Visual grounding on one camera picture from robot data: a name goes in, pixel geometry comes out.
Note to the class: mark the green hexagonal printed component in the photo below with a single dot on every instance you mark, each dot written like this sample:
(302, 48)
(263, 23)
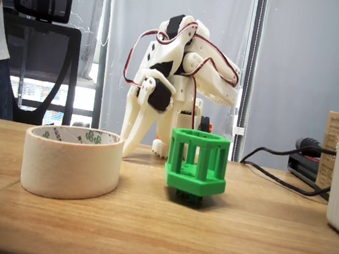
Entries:
(196, 184)

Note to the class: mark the orange black table clamp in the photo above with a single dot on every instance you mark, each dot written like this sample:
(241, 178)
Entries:
(205, 125)

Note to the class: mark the beige masking tape roll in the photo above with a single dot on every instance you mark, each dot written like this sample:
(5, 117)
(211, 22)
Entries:
(68, 167)

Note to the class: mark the small white tag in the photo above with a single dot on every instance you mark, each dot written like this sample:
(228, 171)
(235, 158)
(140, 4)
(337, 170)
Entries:
(239, 131)

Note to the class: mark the black mesh office chair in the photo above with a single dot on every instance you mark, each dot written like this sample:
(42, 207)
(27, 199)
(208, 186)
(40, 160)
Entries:
(42, 55)

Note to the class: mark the black power supply box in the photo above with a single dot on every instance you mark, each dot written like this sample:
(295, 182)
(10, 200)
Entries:
(302, 169)

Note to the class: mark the brown cardboard box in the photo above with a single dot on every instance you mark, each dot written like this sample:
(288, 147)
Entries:
(330, 137)

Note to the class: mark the grey window frame post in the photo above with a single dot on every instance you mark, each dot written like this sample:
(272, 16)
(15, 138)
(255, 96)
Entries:
(102, 63)

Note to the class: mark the grey vertical partition post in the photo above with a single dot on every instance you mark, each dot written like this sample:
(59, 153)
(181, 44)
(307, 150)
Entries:
(249, 81)

